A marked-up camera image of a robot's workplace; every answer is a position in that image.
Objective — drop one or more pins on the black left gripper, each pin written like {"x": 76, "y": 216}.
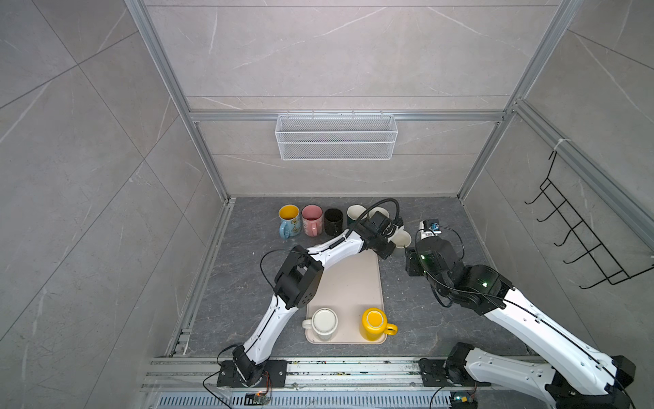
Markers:
{"x": 388, "y": 251}

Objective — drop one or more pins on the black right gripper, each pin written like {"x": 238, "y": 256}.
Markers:
{"x": 411, "y": 261}

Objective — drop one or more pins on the grey mug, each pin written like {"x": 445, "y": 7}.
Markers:
{"x": 402, "y": 240}

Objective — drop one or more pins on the light green mug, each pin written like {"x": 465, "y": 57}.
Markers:
{"x": 380, "y": 210}

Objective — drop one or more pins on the dark green mug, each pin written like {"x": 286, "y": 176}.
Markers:
{"x": 355, "y": 212}

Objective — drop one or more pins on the black mug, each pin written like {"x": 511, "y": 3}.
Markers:
{"x": 333, "y": 222}

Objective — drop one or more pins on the pink patterned mug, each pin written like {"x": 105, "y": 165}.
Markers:
{"x": 312, "y": 220}

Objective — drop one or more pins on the white mug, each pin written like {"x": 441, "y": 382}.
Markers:
{"x": 323, "y": 324}

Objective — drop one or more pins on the blue mug yellow inside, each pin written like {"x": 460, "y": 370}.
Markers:
{"x": 291, "y": 223}

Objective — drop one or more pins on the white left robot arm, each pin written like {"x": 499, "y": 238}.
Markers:
{"x": 296, "y": 283}

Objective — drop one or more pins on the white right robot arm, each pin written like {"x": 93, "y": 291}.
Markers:
{"x": 572, "y": 375}

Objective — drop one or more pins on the beige tray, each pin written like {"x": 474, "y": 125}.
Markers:
{"x": 349, "y": 288}

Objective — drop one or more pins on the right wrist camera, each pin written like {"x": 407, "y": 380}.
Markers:
{"x": 429, "y": 228}

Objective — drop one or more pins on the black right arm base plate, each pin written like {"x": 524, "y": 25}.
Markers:
{"x": 442, "y": 372}

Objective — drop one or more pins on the white wire mesh basket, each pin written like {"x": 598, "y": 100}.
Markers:
{"x": 305, "y": 137}

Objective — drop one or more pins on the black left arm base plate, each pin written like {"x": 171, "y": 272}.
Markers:
{"x": 270, "y": 373}

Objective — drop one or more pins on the black wire hook rack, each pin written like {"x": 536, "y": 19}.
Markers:
{"x": 576, "y": 226}

